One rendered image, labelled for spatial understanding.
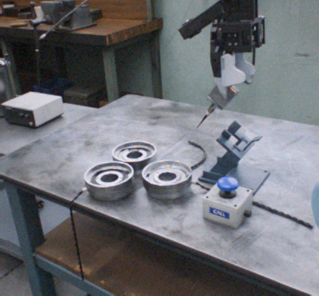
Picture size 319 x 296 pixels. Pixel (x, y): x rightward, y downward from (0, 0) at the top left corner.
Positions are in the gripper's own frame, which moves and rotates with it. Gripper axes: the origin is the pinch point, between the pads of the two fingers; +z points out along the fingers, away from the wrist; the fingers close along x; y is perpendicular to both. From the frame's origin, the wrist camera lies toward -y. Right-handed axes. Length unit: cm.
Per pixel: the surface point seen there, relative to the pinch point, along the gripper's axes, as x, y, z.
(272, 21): 150, -41, 12
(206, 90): 151, -85, 53
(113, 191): -20.6, -16.3, 16.2
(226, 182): -14.1, 5.7, 12.8
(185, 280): -10.7, -8.2, 44.4
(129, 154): -5.5, -23.4, 16.1
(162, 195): -15.8, -7.7, 17.8
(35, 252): -21, -49, 43
